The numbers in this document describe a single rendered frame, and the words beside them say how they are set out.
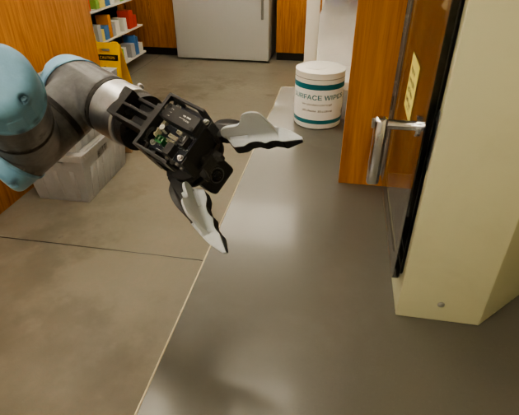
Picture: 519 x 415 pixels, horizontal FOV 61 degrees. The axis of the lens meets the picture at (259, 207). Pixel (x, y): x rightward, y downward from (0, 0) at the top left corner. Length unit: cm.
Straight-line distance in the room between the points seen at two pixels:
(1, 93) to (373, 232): 60
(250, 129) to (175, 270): 172
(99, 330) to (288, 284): 139
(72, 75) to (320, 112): 72
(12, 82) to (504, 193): 51
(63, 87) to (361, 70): 51
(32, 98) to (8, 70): 3
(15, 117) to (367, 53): 60
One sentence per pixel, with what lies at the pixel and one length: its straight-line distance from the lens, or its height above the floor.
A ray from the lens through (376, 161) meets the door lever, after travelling 57.
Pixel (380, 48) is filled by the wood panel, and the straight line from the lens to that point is 86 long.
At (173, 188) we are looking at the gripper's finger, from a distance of 52.
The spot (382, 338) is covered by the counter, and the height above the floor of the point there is 94.
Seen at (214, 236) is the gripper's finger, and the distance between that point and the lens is 48.
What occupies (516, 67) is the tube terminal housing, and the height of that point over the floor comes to 129.
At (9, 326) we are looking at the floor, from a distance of 216.
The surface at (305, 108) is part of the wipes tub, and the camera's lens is 120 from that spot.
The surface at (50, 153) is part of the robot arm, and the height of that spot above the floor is 117.
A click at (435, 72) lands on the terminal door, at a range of 51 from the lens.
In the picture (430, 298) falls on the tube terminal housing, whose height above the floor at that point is 98.
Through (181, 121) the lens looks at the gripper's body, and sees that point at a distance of 48.
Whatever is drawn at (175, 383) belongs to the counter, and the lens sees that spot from 58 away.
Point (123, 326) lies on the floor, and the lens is 198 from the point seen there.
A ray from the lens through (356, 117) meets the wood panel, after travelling 90.
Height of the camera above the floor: 140
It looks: 33 degrees down
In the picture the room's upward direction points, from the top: straight up
